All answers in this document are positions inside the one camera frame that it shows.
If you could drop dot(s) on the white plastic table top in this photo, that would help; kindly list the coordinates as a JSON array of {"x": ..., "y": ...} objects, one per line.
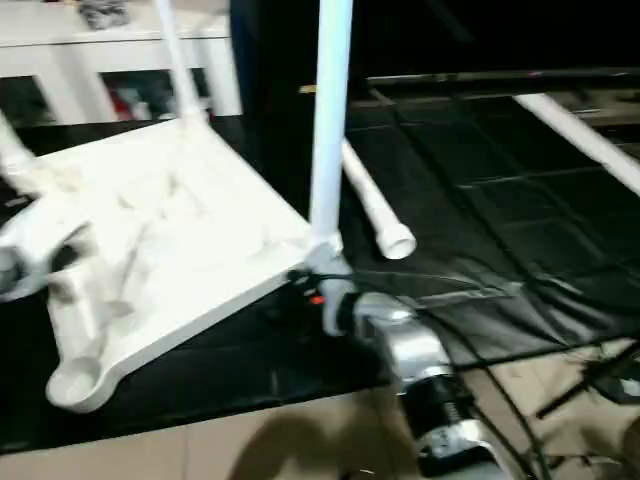
[{"x": 175, "y": 225}]

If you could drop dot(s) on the black metal rail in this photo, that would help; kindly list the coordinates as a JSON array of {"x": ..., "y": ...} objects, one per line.
[{"x": 500, "y": 76}]

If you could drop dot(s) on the black tripod stand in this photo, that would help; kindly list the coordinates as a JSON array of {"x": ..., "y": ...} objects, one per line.
[{"x": 565, "y": 397}]

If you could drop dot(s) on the white glass-door cabinet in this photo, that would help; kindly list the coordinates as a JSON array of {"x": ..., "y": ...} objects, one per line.
[{"x": 125, "y": 50}]

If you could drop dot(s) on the black work mat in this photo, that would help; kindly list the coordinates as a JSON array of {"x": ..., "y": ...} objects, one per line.
[{"x": 475, "y": 175}]

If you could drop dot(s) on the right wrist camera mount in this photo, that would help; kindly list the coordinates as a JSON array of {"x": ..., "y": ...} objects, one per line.
[{"x": 335, "y": 300}]

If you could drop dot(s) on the white plastic table leg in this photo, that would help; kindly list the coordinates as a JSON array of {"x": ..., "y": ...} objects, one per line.
[
  {"x": 375, "y": 200},
  {"x": 182, "y": 65},
  {"x": 330, "y": 125},
  {"x": 17, "y": 155}
]

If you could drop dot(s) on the small tan label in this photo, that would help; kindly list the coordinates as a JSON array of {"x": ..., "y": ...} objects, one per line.
[{"x": 308, "y": 89}]

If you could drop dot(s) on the white flat strip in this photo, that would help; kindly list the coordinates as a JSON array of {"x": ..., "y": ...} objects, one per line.
[{"x": 580, "y": 135}]

